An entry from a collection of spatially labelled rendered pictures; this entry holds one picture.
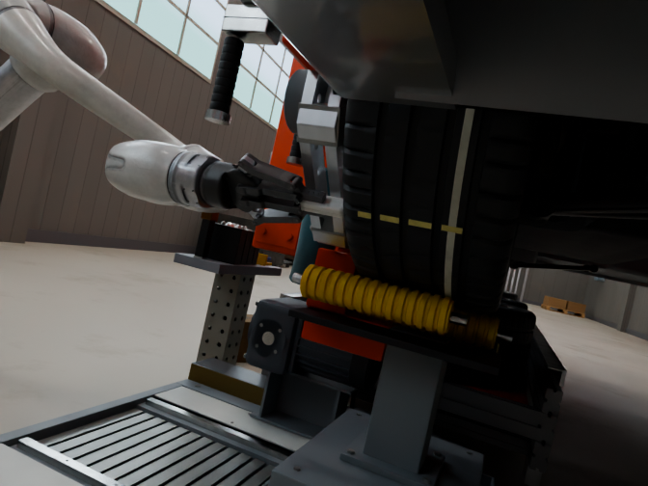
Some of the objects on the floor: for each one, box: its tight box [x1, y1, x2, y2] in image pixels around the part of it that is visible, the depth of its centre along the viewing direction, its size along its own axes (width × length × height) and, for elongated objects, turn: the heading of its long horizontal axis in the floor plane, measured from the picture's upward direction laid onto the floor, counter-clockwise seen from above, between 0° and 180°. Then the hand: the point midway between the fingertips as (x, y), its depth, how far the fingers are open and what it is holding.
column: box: [196, 273, 256, 365], centre depth 172 cm, size 10×10×42 cm
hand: (325, 204), depth 74 cm, fingers closed, pressing on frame
